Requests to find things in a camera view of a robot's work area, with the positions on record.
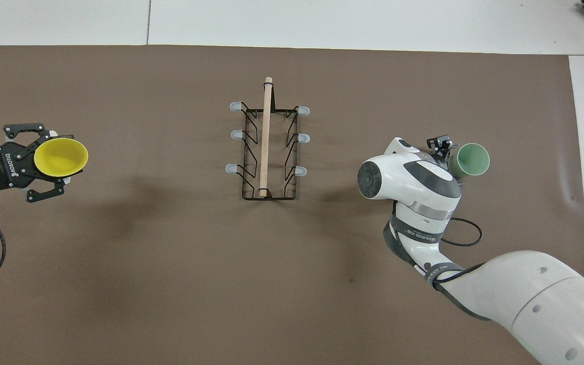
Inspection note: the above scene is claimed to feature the yellow plastic cup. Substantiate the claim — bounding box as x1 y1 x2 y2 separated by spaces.
34 137 89 178

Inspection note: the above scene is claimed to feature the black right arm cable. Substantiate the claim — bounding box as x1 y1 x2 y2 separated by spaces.
439 217 483 248

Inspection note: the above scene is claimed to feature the pale green plastic cup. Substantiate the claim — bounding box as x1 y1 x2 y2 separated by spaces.
447 143 490 178

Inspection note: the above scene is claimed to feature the brown table mat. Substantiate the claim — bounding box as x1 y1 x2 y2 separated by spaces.
0 45 584 365

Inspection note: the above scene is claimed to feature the black wire cup rack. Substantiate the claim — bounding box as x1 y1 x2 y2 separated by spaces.
225 77 311 201

